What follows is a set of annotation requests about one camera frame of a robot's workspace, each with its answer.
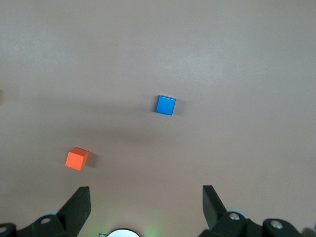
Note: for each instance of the orange wooden block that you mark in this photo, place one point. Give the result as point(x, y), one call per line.
point(76, 159)

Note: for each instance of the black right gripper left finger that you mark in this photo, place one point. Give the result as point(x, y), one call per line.
point(71, 214)

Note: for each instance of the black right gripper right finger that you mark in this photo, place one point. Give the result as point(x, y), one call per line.
point(213, 212)

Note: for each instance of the blue wooden block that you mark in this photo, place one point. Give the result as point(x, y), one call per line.
point(166, 105)

